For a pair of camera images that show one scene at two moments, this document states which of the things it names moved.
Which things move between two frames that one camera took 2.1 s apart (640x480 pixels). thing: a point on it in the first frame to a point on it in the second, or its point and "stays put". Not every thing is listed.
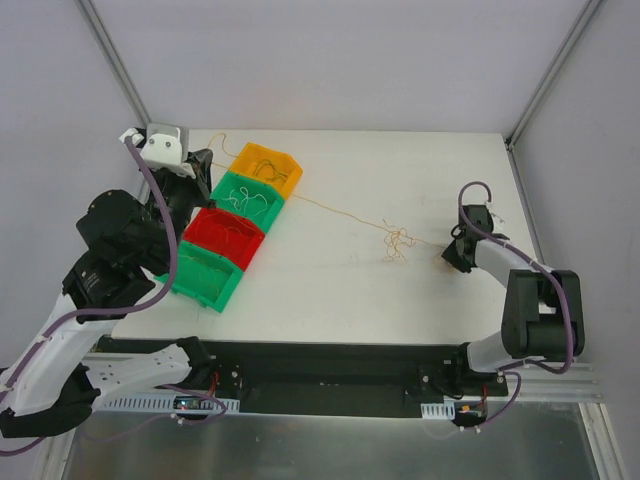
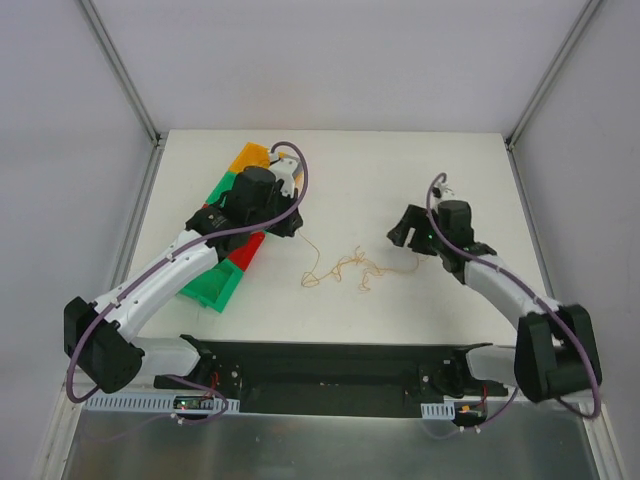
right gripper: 460,251 to 412,232
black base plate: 331,377 stays put
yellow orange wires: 399,245 to 313,278
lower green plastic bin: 203,275 stays put
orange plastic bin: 277,170 stays put
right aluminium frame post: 551,72 stays put
